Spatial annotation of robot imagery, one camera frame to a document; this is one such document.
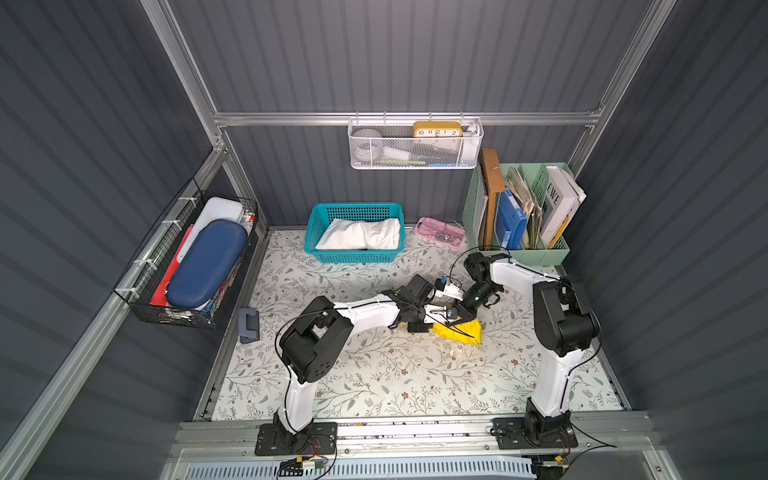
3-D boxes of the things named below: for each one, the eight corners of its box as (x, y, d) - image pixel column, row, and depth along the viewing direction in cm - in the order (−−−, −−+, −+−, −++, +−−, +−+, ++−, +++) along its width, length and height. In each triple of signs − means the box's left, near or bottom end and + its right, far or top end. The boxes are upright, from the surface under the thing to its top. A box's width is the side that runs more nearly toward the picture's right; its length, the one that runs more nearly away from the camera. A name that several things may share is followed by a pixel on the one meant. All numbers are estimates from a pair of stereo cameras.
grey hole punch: (243, 345, 91) (237, 339, 88) (244, 316, 98) (238, 309, 94) (259, 341, 92) (254, 335, 88) (259, 312, 99) (254, 305, 95)
